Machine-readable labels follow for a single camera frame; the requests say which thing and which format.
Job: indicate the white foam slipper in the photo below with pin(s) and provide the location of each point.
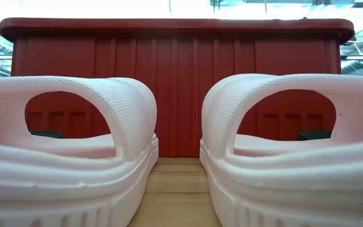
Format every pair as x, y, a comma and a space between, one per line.
43, 176
295, 176

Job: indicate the red plastic bin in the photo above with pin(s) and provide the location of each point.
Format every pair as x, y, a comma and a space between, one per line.
175, 94

